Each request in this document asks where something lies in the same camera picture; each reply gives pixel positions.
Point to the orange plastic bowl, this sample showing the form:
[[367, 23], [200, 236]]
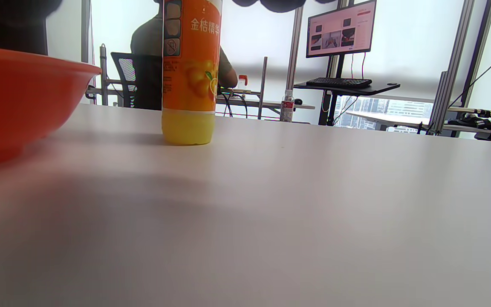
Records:
[[15, 98]]

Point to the red clamp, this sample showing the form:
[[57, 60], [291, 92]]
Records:
[[243, 80]]

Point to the computer monitor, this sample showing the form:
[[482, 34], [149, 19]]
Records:
[[339, 30]]

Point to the person's right hand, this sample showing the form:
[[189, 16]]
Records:
[[279, 5]]

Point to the black office chair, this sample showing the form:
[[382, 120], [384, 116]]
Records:
[[124, 81]]

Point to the short aluminium post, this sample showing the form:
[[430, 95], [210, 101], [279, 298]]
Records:
[[263, 85]]

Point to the wide aluminium window post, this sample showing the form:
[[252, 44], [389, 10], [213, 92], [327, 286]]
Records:
[[450, 76]]

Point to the black keyboard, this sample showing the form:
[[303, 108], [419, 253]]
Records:
[[339, 82]]

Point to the thin aluminium post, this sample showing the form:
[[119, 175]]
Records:
[[103, 72]]

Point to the dark brown cabinet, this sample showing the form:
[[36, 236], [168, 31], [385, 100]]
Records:
[[15, 40]]

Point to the clear bottle red label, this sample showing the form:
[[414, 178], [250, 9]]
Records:
[[287, 108]]

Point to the black monitor stand tray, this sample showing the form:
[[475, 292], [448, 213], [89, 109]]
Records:
[[373, 88]]

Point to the yellow dish soap bottle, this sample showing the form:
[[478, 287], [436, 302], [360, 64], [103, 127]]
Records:
[[190, 85]]

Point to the tall aluminium post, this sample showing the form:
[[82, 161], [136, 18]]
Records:
[[294, 47]]

